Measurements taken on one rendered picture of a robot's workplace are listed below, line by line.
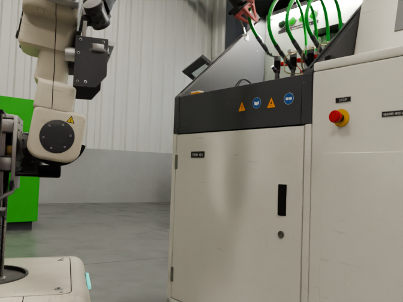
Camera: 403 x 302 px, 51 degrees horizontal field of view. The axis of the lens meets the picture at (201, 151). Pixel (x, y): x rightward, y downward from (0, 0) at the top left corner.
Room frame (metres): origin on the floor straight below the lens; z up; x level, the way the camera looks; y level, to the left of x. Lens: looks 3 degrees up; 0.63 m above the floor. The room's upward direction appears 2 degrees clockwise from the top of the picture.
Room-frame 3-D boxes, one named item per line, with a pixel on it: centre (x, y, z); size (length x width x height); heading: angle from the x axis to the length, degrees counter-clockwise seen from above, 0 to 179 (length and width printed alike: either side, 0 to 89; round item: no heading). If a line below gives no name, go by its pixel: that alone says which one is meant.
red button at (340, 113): (1.19, -0.38, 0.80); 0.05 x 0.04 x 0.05; 41
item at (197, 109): (1.56, -0.12, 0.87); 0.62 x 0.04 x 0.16; 41
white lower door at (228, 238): (1.55, -0.11, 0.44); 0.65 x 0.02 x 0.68; 41
